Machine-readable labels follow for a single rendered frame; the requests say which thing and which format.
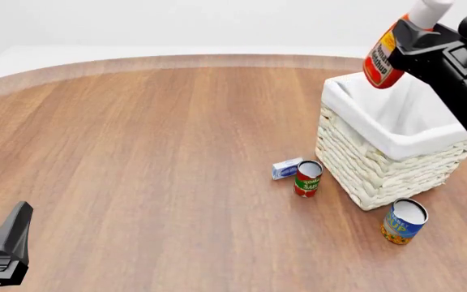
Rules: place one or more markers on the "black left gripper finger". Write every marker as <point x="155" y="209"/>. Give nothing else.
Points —
<point x="12" y="234"/>

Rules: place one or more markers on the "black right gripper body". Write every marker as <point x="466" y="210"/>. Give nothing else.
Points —
<point x="424" y="62"/>

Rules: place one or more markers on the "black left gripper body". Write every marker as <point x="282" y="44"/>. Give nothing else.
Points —
<point x="2" y="275"/>

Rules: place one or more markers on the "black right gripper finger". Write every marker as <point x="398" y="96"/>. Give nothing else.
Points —
<point x="412" y="38"/>

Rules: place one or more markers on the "red ketchup bottle white cap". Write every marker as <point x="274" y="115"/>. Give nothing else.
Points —
<point x="381" y="61"/>

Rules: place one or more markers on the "white woven basket cloth liner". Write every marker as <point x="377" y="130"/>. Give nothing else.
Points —
<point x="379" y="164"/>

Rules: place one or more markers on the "blue soup can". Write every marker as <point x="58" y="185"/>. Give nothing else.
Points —
<point x="401" y="226"/>

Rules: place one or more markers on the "red tomato sauce can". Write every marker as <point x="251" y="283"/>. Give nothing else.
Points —
<point x="307" y="182"/>

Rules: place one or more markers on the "small blue white box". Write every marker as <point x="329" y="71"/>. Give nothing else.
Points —
<point x="285" y="171"/>

